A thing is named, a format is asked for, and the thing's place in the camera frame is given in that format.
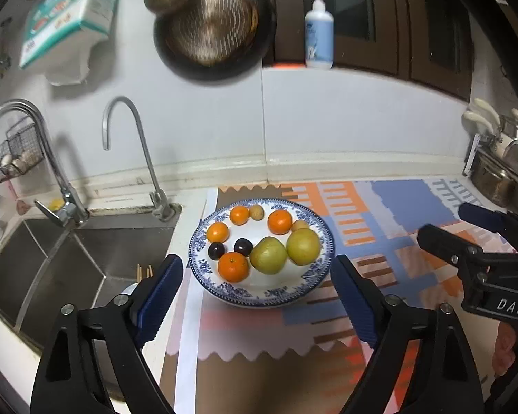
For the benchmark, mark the chrome kitchen faucet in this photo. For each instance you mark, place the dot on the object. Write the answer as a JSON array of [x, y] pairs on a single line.
[[47, 155]]

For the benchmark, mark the slim gooseneck water tap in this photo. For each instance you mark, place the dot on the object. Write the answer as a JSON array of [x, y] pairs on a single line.
[[144, 151]]

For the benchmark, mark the small tan round fruit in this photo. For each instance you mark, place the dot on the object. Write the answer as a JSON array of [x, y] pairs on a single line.
[[256, 212], [300, 224]]

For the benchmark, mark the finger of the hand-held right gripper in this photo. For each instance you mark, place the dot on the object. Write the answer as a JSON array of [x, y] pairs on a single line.
[[440, 241], [479, 214]]

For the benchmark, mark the dark purple plum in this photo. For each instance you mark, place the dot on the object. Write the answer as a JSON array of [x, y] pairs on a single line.
[[243, 246], [216, 250]]

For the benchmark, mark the dark wooden window frame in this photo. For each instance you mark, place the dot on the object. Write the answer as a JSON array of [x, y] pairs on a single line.
[[414, 30]]

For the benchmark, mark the person's right hand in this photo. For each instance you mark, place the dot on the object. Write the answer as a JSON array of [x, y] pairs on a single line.
[[503, 349]]

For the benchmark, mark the blue white porcelain plate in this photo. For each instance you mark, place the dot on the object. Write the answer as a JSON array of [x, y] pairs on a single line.
[[259, 287]]

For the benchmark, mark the wooden chopsticks pair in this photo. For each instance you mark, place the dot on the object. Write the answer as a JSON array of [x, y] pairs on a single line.
[[144, 272]]

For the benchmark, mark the orange mandarin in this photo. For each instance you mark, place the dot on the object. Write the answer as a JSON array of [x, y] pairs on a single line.
[[280, 221], [218, 232], [233, 266], [239, 214]]

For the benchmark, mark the stainless steel sink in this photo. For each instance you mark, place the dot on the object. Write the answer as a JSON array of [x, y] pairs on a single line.
[[69, 258]]

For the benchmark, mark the white blue pump bottle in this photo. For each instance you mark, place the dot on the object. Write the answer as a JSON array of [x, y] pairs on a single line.
[[319, 34]]

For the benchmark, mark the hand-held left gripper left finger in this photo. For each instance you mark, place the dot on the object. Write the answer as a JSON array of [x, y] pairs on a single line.
[[159, 302]]

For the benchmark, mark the yellow green pear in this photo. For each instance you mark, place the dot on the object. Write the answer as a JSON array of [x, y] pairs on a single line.
[[268, 255]]

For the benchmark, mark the orange blue patterned mat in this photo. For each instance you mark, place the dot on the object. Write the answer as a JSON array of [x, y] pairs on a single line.
[[250, 379]]

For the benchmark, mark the green white tissue pack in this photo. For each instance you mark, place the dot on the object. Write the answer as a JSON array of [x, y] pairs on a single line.
[[69, 13]]

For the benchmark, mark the black frying pan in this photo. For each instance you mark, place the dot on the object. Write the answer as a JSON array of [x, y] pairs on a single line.
[[263, 39]]

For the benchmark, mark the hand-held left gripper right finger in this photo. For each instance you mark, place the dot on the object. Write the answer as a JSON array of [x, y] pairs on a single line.
[[354, 302]]

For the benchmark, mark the green apple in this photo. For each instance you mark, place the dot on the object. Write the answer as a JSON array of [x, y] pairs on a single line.
[[302, 246]]

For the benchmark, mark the metal mesh colander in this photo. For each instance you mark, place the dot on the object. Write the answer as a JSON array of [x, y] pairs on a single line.
[[218, 30]]

